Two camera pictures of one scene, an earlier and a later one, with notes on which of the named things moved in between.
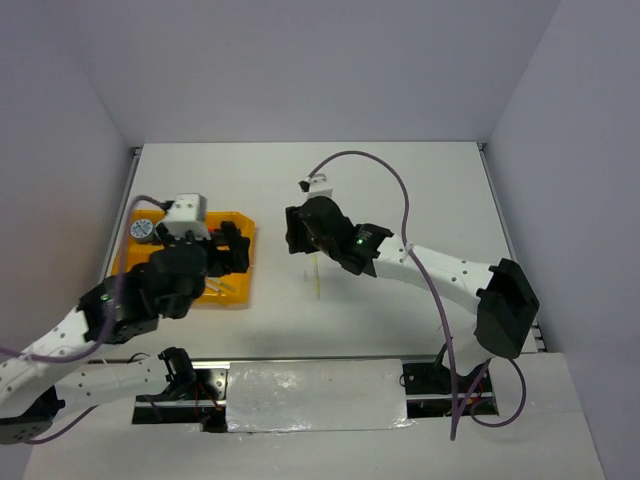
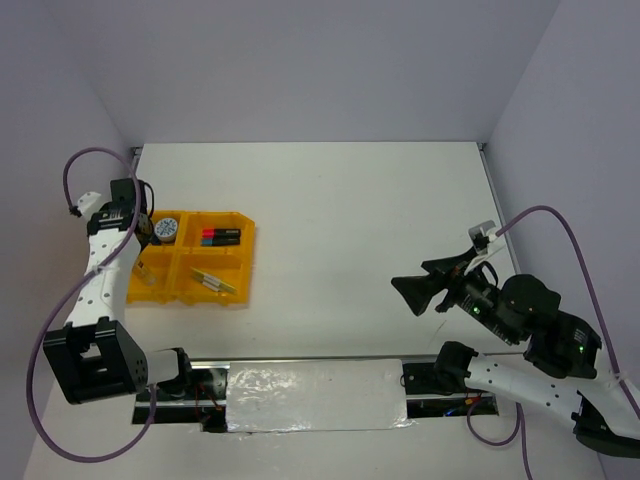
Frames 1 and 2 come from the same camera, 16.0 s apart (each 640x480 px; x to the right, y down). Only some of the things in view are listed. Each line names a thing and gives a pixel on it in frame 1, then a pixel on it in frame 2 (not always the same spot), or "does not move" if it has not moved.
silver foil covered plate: [316, 396] does not move
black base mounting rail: [431, 390] does not move
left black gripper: [237, 259] → [144, 245]
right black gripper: [292, 224] → [414, 289]
